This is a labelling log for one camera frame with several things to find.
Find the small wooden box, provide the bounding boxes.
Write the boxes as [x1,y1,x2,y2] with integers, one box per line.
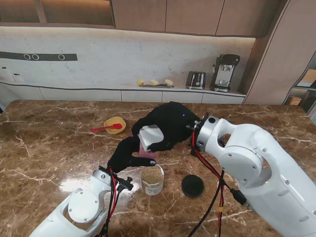
[287,96,302,106]

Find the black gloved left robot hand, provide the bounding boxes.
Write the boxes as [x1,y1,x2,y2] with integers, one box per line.
[108,137,157,173]

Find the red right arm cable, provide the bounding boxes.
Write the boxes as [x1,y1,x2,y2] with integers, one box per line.
[189,130,247,237]

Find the red plastic scoop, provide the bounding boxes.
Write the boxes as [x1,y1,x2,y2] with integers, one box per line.
[90,123,123,133]

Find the black and steel toaster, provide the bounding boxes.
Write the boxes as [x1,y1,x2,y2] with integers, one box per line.
[185,71,207,90]

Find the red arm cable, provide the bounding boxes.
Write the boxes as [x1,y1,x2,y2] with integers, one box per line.
[100,168,121,237]
[189,130,247,237]

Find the black wall socket strip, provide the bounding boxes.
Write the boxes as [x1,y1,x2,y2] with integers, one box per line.
[0,51,78,62]

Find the wooden wall cabinet doors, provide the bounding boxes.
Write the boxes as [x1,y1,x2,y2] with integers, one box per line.
[111,0,283,38]

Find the open shelf unit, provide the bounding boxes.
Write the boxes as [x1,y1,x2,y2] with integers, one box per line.
[282,50,316,117]

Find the white counter with drawers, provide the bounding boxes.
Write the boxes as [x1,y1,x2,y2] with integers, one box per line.
[0,80,247,104]

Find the dark wooden cutting board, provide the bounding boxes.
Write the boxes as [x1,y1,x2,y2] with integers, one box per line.
[142,83,175,89]

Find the pink jar with white lid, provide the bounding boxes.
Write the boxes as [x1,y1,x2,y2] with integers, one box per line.
[139,124,165,152]

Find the black round jar lid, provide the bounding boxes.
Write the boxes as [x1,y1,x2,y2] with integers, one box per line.
[181,174,205,198]

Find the open lit wall cabinet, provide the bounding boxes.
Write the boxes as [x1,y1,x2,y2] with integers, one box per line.
[0,0,116,28]

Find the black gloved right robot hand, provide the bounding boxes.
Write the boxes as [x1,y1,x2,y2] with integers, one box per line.
[131,101,202,153]

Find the red left arm cable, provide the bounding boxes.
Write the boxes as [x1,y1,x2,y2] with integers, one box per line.
[100,168,121,237]

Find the tall wooden side panel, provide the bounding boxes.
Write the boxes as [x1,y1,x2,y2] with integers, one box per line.
[243,0,316,106]

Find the black espresso machine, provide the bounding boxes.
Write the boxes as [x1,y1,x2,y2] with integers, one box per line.
[209,53,241,93]

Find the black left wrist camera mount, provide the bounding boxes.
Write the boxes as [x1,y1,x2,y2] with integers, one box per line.
[118,176,134,192]

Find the clear labelled grain jar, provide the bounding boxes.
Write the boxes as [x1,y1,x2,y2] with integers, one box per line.
[140,164,165,196]

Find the yellow plastic bowl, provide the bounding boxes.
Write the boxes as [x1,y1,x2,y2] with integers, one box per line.
[103,117,126,135]

